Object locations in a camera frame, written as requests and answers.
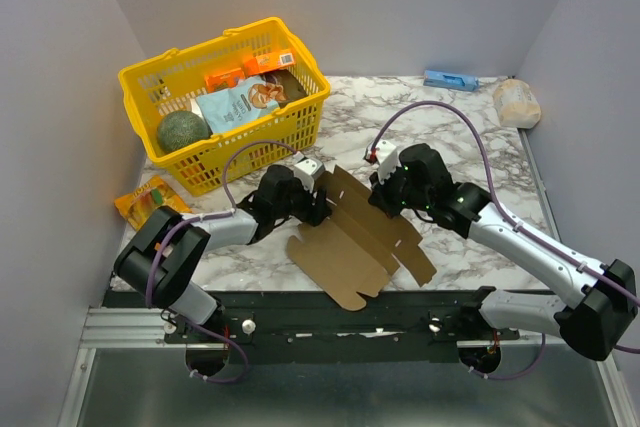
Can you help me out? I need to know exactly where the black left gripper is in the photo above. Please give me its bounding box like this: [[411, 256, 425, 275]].
[[273, 174, 333, 227]]

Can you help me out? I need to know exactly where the brown cardboard box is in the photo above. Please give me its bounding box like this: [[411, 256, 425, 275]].
[[286, 166, 436, 311]]

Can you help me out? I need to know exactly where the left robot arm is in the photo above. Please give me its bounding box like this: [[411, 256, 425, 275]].
[[114, 157, 331, 342]]

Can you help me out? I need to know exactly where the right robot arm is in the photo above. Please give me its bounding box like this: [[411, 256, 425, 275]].
[[364, 141, 638, 361]]

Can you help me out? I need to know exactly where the blue flat box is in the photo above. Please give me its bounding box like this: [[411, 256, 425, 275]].
[[423, 69, 479, 92]]

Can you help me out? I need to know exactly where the orange scrub mommy box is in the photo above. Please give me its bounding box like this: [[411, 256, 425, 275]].
[[204, 68, 245, 93]]

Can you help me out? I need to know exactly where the light blue cassava chips bag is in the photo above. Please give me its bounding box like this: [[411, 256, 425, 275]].
[[195, 76, 289, 134]]

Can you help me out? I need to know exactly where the yellow plastic shopping basket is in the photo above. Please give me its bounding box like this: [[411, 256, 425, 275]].
[[119, 17, 330, 196]]

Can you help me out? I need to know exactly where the white bagged bread loaf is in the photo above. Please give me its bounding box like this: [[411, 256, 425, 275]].
[[493, 79, 541, 129]]

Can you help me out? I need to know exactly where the green melon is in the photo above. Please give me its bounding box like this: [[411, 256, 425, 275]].
[[156, 111, 210, 154]]

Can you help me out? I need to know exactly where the orange gummy candy bag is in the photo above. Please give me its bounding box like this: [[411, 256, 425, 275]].
[[114, 175, 191, 231]]

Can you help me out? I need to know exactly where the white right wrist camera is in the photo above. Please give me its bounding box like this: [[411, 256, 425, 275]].
[[364, 140, 399, 184]]

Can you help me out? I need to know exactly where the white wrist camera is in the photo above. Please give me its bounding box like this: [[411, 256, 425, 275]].
[[292, 152, 325, 193], [364, 140, 399, 184]]

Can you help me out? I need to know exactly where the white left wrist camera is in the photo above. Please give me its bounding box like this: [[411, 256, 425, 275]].
[[292, 152, 325, 193]]

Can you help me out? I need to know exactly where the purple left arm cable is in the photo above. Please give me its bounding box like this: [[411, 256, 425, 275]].
[[144, 140, 306, 384]]

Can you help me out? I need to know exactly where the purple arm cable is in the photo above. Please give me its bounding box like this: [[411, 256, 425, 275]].
[[372, 100, 640, 381], [144, 140, 306, 384]]

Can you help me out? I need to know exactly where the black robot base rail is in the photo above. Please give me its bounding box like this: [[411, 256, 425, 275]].
[[102, 289, 531, 366]]

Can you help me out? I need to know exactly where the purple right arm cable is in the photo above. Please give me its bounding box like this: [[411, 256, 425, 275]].
[[372, 100, 640, 381]]

